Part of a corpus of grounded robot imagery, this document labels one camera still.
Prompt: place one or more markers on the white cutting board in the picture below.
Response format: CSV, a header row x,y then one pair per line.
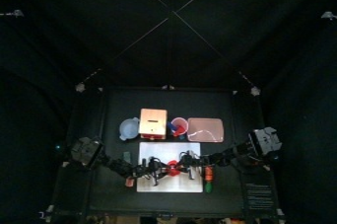
x,y
168,150

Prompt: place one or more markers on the pink plastic cup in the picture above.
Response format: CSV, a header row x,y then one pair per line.
x,y
180,122

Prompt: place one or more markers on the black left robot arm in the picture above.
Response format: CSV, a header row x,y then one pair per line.
x,y
115,164

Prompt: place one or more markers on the light blue bowl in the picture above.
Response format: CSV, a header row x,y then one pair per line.
x,y
129,129

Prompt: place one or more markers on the blue toy tool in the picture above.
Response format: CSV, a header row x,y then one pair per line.
x,y
171,126

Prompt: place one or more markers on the red toy tool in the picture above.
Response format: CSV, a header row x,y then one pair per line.
x,y
179,131

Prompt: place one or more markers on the silver frame bracket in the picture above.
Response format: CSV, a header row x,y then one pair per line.
x,y
80,87
16,13
328,15
255,90

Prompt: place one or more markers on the red play dough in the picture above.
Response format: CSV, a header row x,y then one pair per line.
x,y
175,172

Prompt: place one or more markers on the small red toy piece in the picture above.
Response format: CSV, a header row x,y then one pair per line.
x,y
129,182

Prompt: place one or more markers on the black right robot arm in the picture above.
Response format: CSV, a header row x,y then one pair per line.
x,y
228,155

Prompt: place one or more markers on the wooden drawer box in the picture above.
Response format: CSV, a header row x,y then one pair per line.
x,y
152,121

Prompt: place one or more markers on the pink square tray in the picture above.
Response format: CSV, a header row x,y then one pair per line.
x,y
205,129

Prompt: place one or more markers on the round metal dough cutter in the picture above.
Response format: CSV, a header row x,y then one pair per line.
x,y
172,168

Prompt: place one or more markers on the orange toy carrot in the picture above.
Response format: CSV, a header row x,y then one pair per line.
x,y
208,173

